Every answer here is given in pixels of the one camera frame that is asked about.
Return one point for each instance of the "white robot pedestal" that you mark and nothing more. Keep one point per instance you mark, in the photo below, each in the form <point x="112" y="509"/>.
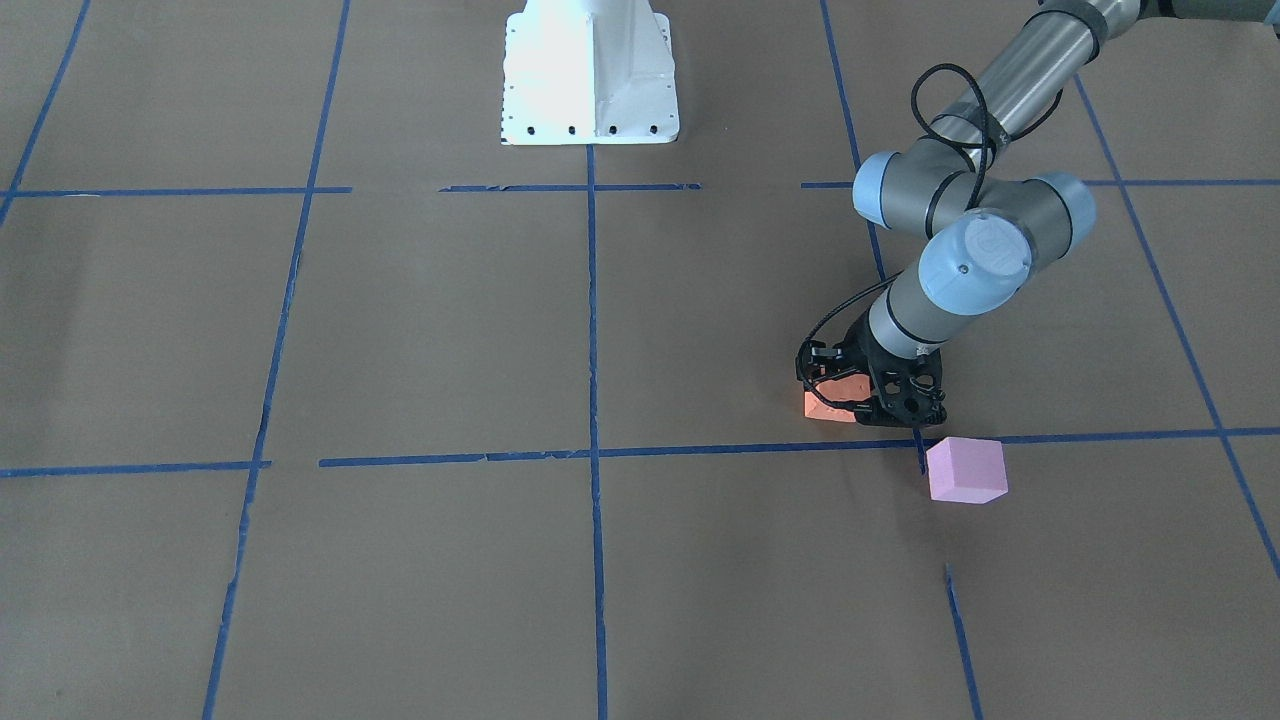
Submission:
<point x="588" y="73"/>

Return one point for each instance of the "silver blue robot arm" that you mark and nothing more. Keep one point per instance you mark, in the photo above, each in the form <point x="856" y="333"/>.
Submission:
<point x="984" y="237"/>

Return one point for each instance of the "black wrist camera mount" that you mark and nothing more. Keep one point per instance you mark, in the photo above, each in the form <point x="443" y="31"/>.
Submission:
<point x="816" y="362"/>

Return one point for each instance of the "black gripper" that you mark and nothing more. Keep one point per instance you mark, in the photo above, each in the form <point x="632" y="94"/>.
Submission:
<point x="858" y="352"/>

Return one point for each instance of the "pink foam block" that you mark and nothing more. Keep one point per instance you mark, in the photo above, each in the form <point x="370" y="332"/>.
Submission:
<point x="967" y="470"/>

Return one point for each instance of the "orange foam block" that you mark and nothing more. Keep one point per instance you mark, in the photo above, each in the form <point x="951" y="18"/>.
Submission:
<point x="853" y="388"/>

